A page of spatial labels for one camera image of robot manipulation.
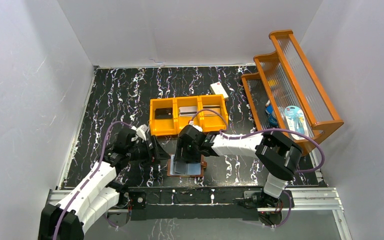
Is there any grey credit card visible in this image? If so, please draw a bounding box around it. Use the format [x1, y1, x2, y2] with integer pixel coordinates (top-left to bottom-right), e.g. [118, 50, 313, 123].
[173, 162, 188, 175]

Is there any brown leather card holder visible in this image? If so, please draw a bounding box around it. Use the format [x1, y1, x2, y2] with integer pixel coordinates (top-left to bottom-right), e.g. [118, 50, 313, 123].
[167, 154, 207, 178]

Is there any black credit card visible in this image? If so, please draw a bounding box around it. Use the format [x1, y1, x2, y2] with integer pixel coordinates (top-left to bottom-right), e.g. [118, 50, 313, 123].
[154, 107, 173, 120]

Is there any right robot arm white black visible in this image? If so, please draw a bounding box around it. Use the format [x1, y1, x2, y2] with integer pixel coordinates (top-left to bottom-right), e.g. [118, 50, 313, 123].
[173, 125, 303, 207]

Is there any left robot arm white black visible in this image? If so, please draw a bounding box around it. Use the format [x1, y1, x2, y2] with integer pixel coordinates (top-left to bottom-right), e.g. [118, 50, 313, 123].
[38, 125, 171, 240]

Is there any silver card in middle bin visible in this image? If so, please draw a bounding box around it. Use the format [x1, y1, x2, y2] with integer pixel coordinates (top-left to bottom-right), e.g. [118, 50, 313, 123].
[178, 106, 198, 117]

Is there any card in right bin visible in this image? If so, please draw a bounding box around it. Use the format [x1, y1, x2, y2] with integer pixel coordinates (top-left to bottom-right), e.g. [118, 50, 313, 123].
[203, 105, 222, 116]

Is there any left orange bin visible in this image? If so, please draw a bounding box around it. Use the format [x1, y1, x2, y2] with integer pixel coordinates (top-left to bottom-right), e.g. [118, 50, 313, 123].
[149, 98, 178, 136]

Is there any orange bin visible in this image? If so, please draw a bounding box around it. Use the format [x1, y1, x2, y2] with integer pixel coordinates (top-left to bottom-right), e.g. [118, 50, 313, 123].
[175, 96, 200, 133]
[149, 98, 178, 136]
[198, 94, 229, 132]

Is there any right orange bin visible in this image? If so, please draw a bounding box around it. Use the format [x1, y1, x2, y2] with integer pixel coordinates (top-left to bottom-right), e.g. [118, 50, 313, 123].
[198, 94, 229, 132]

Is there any middle orange bin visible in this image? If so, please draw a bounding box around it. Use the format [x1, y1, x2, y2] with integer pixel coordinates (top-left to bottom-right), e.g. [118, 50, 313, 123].
[175, 96, 200, 133]

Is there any white small box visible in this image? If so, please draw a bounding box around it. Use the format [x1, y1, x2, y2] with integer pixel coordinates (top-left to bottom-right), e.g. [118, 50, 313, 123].
[210, 82, 229, 101]

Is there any blue packaged item on shelf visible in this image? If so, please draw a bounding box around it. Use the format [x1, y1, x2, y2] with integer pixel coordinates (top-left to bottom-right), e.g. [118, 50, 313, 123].
[284, 105, 310, 137]

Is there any orange wooden shelf rack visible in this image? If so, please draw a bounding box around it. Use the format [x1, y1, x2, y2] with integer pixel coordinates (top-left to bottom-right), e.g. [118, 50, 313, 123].
[241, 29, 344, 144]

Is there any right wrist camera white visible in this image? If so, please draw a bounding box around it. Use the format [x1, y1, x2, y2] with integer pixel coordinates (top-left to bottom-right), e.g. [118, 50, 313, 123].
[188, 120, 203, 132]

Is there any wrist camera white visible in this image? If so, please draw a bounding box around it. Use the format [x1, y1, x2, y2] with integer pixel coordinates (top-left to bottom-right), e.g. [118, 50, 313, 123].
[131, 124, 149, 141]
[188, 120, 203, 132]

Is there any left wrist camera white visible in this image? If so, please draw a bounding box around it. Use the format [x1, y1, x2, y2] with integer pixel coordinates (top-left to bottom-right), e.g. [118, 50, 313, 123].
[131, 124, 149, 141]

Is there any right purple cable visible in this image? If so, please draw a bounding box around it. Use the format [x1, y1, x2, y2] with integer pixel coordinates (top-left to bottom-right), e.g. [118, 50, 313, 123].
[190, 108, 326, 229]

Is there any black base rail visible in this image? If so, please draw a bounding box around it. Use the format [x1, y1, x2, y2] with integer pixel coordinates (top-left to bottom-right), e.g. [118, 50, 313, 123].
[105, 186, 296, 222]

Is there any aluminium frame rail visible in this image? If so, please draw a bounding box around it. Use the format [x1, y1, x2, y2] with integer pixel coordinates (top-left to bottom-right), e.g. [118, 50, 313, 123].
[42, 187, 345, 214]

